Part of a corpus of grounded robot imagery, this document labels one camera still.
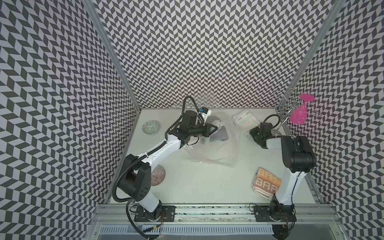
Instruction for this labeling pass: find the black corrugated cable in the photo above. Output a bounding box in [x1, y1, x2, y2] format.
[181, 95, 202, 121]
[259, 113, 281, 136]

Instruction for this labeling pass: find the aluminium mounting rail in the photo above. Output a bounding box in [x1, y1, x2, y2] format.
[91, 203, 342, 225]

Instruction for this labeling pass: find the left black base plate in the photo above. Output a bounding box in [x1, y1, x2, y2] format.
[134, 206, 176, 223]

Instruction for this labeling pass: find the pink plastic wine glass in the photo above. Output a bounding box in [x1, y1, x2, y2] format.
[289, 94, 316, 125]

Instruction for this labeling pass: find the right black corrugated cable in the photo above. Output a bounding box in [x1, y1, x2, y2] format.
[259, 113, 281, 136]

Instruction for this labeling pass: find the chrome wire glass rack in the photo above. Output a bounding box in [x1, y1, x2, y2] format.
[272, 90, 321, 137]

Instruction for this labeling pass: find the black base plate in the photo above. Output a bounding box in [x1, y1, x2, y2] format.
[134, 206, 176, 223]
[253, 205, 297, 224]

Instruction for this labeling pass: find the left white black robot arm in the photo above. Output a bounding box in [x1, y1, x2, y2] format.
[112, 107, 218, 221]

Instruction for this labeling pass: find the left black corrugated cable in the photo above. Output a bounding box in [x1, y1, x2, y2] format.
[181, 95, 202, 121]

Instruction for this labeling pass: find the grey towel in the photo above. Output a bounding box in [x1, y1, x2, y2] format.
[207, 116, 229, 143]

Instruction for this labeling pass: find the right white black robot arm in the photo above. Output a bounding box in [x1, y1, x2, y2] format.
[250, 123, 317, 223]

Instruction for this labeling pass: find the green patterned small bowl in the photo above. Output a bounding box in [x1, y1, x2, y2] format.
[142, 120, 160, 135]

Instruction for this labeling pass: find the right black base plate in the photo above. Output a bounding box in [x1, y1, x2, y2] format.
[253, 205, 297, 224]

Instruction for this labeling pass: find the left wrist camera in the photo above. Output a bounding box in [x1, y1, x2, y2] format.
[199, 107, 212, 121]

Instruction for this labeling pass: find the clear plastic vacuum bag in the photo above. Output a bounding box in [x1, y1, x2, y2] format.
[181, 104, 245, 168]

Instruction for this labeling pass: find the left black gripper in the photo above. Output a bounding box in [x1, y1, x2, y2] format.
[188, 121, 218, 137]

